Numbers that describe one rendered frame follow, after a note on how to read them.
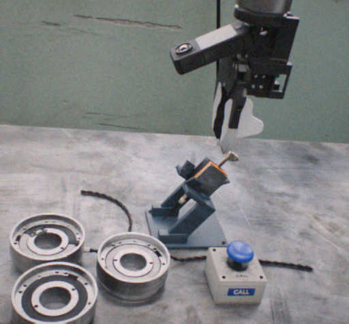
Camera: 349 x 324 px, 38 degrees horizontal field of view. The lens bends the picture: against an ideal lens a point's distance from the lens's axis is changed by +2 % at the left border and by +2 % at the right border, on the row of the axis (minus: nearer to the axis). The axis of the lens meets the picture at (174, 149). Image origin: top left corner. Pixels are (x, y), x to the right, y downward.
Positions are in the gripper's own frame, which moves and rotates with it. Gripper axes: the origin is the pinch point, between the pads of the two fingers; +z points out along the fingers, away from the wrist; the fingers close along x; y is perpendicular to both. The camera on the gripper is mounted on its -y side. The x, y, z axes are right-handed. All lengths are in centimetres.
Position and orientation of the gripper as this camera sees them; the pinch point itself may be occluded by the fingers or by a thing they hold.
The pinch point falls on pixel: (218, 138)
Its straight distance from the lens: 77.8
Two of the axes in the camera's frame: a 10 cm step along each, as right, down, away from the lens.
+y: 9.7, 0.3, 2.3
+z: -1.4, 8.7, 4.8
